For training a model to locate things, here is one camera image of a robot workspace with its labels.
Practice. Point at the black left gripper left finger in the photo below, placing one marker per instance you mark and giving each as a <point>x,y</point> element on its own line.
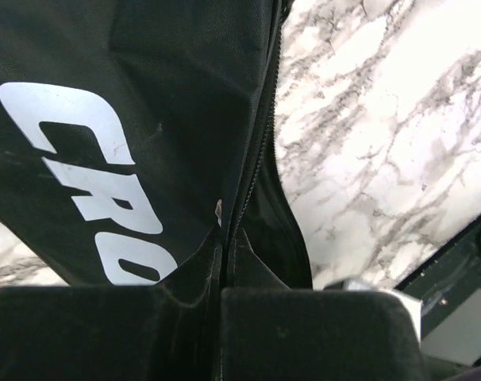
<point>162,332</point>

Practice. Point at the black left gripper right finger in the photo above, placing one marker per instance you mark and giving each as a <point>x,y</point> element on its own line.
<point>270,332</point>

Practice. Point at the black racket bag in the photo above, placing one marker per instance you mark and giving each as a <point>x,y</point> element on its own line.
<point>129,129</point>

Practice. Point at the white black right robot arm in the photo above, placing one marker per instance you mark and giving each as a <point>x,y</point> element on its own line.
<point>457,338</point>

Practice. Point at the black table edge rail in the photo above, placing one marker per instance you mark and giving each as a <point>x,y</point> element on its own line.
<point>451,274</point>

